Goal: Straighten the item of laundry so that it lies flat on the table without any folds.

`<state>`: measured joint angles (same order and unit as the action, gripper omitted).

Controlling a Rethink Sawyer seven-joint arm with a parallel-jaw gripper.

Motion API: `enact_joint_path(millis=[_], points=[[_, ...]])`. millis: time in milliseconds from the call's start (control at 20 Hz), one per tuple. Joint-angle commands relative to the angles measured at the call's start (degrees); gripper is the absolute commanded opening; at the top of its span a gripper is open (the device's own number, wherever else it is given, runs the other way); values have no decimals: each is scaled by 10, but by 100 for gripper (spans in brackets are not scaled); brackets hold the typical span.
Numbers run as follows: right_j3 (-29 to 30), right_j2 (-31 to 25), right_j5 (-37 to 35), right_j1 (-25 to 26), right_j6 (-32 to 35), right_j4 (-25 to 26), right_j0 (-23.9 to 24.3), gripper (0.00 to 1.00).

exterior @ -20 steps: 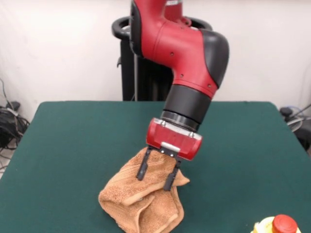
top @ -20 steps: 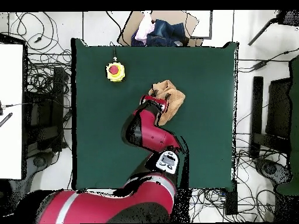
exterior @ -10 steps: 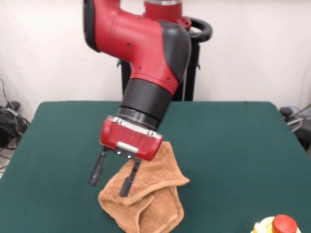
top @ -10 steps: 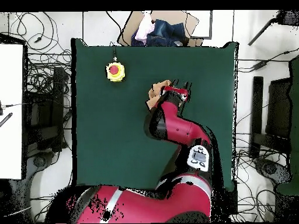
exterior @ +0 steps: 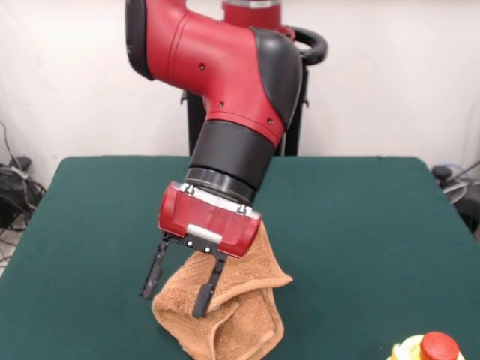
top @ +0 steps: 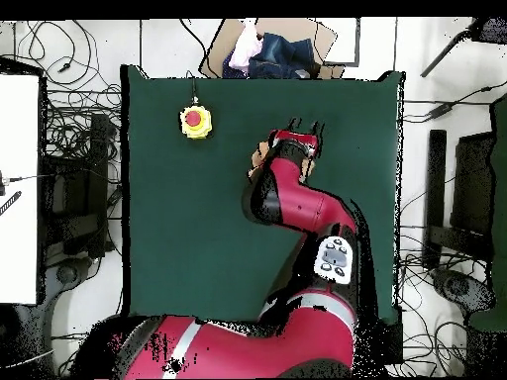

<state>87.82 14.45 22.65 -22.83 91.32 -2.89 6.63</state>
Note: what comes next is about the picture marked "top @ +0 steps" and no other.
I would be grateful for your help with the black power strip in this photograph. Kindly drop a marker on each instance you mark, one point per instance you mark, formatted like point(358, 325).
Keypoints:
point(393, 340)

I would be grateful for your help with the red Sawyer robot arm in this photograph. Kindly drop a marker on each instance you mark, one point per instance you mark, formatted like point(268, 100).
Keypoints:
point(297, 206)

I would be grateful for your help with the pale pink garment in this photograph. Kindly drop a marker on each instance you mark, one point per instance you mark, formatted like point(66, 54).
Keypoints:
point(243, 49)

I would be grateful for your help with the blue denim jeans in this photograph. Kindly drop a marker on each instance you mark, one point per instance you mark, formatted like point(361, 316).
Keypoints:
point(281, 55)

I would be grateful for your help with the brown cardboard box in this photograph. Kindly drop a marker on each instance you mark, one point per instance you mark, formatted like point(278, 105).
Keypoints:
point(301, 29)

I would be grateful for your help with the dark green tablecloth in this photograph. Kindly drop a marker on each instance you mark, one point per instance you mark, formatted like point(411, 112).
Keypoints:
point(178, 217)

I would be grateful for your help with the yellow emergency stop button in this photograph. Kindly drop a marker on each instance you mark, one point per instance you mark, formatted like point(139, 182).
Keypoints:
point(195, 120)

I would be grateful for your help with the green fabric sheet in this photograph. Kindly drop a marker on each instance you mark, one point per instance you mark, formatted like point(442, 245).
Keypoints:
point(500, 198)

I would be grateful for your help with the white desk top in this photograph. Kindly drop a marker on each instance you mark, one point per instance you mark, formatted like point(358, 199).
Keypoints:
point(18, 190)

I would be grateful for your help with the tan terry towel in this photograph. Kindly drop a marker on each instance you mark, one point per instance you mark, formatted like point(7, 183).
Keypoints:
point(258, 160)

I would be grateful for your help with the black tripod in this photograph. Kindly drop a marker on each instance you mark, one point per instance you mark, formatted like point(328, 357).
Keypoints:
point(487, 31)

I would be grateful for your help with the black metal stand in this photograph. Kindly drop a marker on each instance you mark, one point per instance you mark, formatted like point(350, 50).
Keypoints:
point(435, 178)
point(99, 158)

